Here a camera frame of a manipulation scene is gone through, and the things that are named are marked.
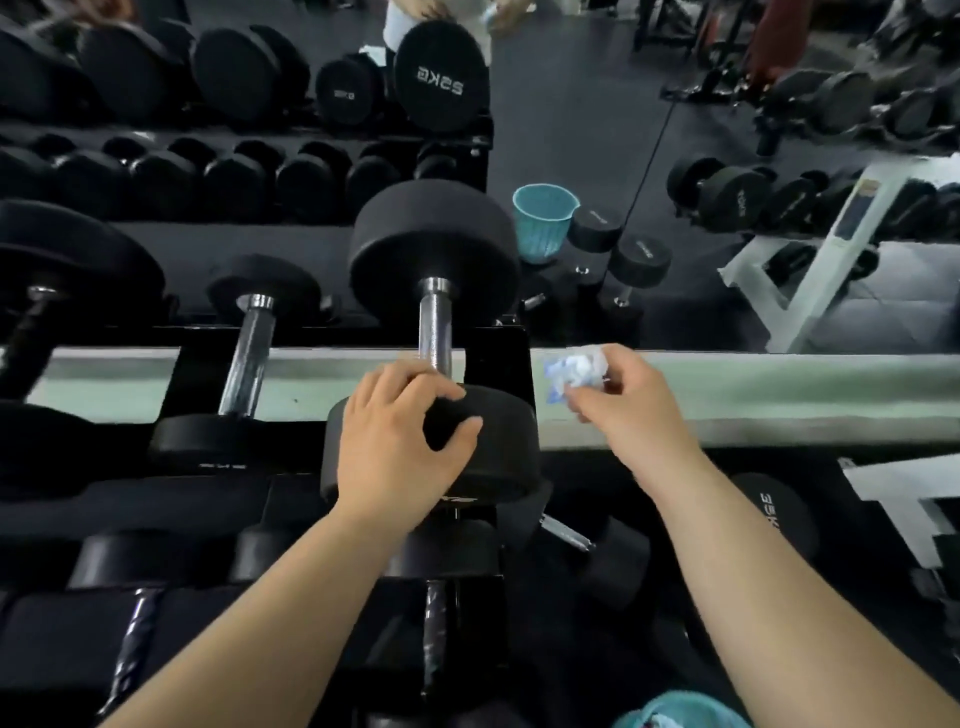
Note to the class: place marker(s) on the person's right hand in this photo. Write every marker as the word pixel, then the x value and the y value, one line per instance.
pixel 645 420

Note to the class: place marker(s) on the person's left hand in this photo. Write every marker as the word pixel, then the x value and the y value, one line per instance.
pixel 390 457

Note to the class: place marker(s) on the person's left thumb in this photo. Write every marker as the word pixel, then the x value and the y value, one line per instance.
pixel 456 441

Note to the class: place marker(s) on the person's right thumb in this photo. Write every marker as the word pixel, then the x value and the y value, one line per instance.
pixel 596 405

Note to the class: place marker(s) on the blue white wipe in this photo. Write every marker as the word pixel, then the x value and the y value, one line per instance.
pixel 574 371

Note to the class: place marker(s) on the person's left forearm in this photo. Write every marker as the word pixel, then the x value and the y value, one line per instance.
pixel 262 630

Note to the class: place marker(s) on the person's right forearm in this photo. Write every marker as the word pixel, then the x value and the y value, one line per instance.
pixel 772 600

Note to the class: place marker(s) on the black dumbbell rack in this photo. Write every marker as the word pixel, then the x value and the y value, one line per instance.
pixel 499 364

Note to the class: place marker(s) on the small black dumbbell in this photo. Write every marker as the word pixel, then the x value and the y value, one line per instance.
pixel 592 240
pixel 611 562
pixel 637 270

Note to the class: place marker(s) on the pale green ledge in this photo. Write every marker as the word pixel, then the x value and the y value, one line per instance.
pixel 787 397

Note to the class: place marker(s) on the teal plastic basket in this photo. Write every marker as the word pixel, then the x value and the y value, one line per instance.
pixel 541 221
pixel 679 711

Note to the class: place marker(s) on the black dumbbell white print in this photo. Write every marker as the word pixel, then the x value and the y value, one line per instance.
pixel 776 514

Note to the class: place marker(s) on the row of dumbbells white rack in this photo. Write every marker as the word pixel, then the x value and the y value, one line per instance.
pixel 817 142

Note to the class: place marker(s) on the row of small black dumbbells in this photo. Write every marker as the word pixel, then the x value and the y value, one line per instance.
pixel 225 180

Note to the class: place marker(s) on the black red gym machine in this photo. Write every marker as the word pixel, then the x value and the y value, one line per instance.
pixel 739 41

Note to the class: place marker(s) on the row of large black dumbbells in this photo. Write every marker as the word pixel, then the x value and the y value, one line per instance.
pixel 232 71

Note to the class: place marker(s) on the white metal rack frame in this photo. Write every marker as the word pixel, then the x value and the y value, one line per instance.
pixel 825 262

